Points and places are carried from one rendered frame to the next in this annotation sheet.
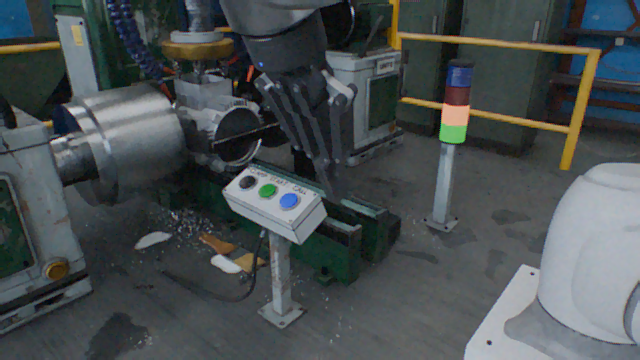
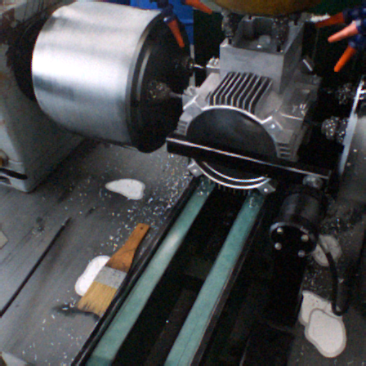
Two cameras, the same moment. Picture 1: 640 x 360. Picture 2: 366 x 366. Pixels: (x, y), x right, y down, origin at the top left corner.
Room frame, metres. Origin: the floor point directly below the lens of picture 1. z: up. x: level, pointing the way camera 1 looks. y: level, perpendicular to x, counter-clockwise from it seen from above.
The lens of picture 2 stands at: (0.83, -0.31, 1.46)
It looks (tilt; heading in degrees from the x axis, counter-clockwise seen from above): 42 degrees down; 75
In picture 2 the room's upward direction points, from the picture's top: 3 degrees counter-clockwise
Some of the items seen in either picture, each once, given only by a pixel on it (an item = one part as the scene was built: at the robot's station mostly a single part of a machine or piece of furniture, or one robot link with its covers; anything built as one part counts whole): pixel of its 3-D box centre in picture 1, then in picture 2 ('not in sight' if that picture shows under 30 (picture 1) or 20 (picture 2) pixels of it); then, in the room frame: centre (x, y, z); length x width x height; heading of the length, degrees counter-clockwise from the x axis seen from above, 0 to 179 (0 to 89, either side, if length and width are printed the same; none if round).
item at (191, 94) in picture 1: (203, 92); (261, 55); (1.13, 0.31, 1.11); 0.12 x 0.11 x 0.07; 48
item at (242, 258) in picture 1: (228, 250); (118, 265); (0.83, 0.21, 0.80); 0.21 x 0.05 x 0.01; 50
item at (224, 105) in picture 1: (215, 128); (250, 117); (1.11, 0.28, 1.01); 0.20 x 0.19 x 0.19; 48
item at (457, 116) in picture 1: (455, 113); not in sight; (0.97, -0.32, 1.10); 0.06 x 0.06 x 0.04
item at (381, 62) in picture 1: (349, 98); not in sight; (1.55, -0.11, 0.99); 0.35 x 0.31 x 0.37; 138
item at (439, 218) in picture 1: (450, 148); not in sight; (0.97, -0.32, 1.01); 0.08 x 0.08 x 0.42; 48
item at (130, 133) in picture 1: (100, 150); (96, 72); (0.88, 0.49, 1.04); 0.37 x 0.25 x 0.25; 138
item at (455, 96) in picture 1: (457, 94); not in sight; (0.97, -0.32, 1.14); 0.06 x 0.06 x 0.04
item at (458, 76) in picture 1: (460, 74); not in sight; (0.97, -0.32, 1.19); 0.06 x 0.06 x 0.04
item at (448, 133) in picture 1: (452, 131); not in sight; (0.97, -0.32, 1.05); 0.06 x 0.06 x 0.04
